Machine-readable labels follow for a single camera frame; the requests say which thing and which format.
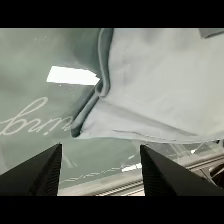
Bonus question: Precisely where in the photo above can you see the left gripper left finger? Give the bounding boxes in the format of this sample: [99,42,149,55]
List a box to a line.
[0,142,64,197]

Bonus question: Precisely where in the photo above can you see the light blue shirt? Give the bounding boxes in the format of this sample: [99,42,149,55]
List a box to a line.
[70,27,224,145]

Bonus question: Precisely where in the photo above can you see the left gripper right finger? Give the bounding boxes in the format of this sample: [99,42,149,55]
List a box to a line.
[139,143,224,197]

